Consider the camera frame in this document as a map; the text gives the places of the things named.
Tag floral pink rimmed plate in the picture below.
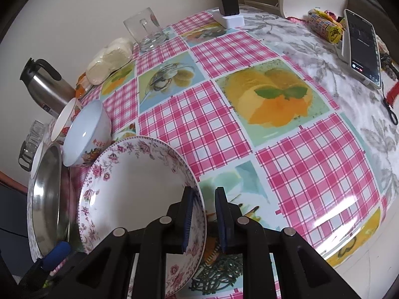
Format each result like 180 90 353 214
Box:
78 136 207 296

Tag stainless steel round tray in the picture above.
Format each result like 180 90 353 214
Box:
28 143 74 260

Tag light blue bowl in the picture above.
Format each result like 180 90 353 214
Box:
62 100 111 167

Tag strawberry pattern bowl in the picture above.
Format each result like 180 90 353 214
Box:
51 98 83 145

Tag pink checkered fruit tablecloth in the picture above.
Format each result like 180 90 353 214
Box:
70 9 390 299

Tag orange snack packet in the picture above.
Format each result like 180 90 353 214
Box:
75 73 89 99

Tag bag of white buns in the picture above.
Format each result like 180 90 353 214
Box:
85 38 134 86

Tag grey floral under cloth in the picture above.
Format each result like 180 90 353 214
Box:
240 5 398 209

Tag stainless steel thermos jug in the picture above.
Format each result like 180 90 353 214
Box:
20 58 75 118

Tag clear glass mug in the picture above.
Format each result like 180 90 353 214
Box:
123 7 166 53

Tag white power strip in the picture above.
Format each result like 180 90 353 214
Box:
210 9 245 29

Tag black power adapter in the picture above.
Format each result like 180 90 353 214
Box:
217 0 239 16

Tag colourful candy roll pack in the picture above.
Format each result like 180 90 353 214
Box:
306 9 345 44

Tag smartphone with dark screen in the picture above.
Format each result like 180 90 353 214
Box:
342 9 382 89

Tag glass teapot black handle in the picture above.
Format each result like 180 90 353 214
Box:
18 120 46 172

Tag red black lanyard strap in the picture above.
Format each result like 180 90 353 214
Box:
382 80 399 126

